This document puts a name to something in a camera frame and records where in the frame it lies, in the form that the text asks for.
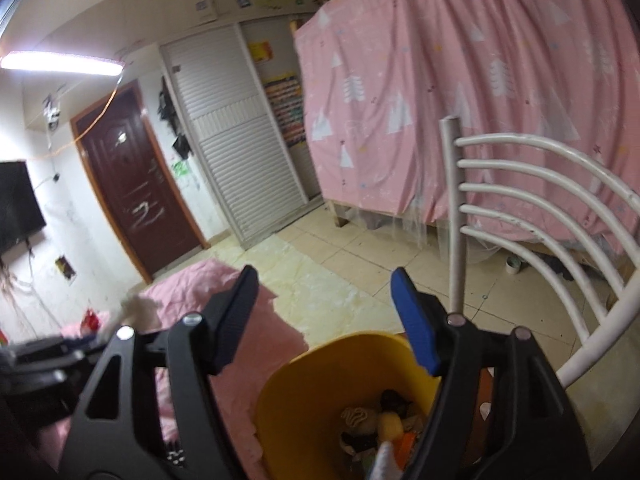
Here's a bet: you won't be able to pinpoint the pink tree print curtain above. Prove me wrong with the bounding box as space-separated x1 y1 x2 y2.
294 0 640 261

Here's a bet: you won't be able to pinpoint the dark brown sock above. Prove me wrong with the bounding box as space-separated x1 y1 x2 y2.
380 389 413 413

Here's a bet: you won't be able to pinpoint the wooden bunk bed frame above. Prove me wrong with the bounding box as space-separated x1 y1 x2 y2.
327 0 640 271

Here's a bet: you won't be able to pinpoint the dark shoes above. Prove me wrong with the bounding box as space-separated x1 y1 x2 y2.
542 255 581 281

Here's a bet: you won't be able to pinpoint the dark red door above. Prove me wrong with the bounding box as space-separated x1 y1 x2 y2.
70 79 208 283

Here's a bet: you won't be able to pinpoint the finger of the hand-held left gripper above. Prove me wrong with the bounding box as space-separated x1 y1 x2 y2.
15 334 113 357
7 356 88 387

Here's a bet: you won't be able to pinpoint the orange string cable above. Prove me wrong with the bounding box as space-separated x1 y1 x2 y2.
45 72 126 161

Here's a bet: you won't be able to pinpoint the white hanging cables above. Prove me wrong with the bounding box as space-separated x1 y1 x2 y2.
0 255 36 311

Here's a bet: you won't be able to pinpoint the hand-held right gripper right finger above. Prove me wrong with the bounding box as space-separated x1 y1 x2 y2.
391 267 593 480

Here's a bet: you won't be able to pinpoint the white tube light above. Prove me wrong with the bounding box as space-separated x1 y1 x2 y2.
0 51 126 75

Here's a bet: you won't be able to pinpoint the white metal chair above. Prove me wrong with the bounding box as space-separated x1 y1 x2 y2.
439 116 640 391

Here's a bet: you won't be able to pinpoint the black white dotted cloth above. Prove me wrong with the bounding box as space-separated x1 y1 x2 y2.
162 442 187 468

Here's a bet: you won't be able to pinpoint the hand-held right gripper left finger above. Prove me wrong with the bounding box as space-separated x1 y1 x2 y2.
62 265 261 480

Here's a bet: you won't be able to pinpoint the yellow wall poster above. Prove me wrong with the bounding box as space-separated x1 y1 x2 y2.
248 40 276 63

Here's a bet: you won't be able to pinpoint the hanging black bags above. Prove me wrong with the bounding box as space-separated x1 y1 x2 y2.
156 76 178 131

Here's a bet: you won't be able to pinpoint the black sock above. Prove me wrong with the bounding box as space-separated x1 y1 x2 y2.
340 432 378 456

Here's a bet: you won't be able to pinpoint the colourful grid poster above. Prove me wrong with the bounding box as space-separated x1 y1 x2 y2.
264 71 306 148

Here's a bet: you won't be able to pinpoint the yellow plastic bin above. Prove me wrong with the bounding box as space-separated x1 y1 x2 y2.
254 331 443 480

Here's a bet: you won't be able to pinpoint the yellow plush sock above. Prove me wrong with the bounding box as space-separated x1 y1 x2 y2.
377 410 406 446

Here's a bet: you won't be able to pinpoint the pink bedsheet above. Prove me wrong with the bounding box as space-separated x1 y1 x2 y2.
50 259 311 480

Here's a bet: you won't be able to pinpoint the black wall television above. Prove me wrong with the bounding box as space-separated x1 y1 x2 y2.
0 161 47 256

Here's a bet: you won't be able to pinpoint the white slatted wardrobe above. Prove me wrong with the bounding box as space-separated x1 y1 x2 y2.
159 17 326 250

